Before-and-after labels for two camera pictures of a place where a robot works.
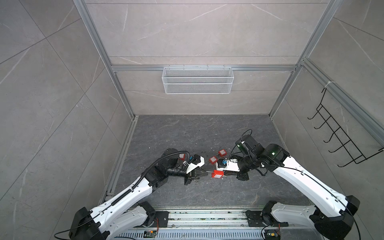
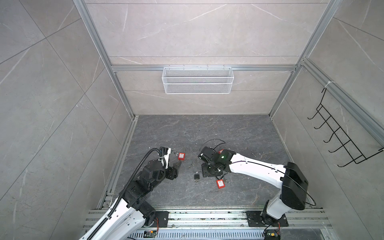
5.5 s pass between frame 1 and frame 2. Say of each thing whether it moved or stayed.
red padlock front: moved
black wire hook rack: stayed
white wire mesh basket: stayed
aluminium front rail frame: stayed
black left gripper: moved
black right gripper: moved
